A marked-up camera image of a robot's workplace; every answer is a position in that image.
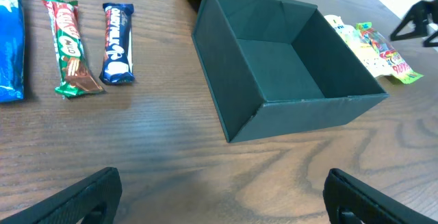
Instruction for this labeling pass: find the blue Dairy Milk bar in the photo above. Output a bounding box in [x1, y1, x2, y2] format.
[99, 3, 135, 85]

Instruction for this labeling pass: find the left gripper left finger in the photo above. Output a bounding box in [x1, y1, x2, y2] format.
[1, 167, 123, 224]

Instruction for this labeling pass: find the yellow Hacks candy bag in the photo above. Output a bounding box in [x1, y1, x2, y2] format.
[324, 14, 391, 77]

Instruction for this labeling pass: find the green red KitKat Milo bar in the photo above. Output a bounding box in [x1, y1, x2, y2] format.
[42, 0, 103, 98]

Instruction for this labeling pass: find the blue Oreo cookie pack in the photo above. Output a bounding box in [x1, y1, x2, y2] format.
[1, 0, 25, 103]

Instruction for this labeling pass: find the dark green open box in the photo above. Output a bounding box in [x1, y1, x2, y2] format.
[189, 0, 387, 142]

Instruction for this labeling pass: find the green Haribo gummy bag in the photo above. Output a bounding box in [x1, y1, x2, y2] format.
[356, 22, 423, 84]

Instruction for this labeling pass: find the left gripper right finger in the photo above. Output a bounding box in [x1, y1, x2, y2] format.
[323, 169, 437, 224]

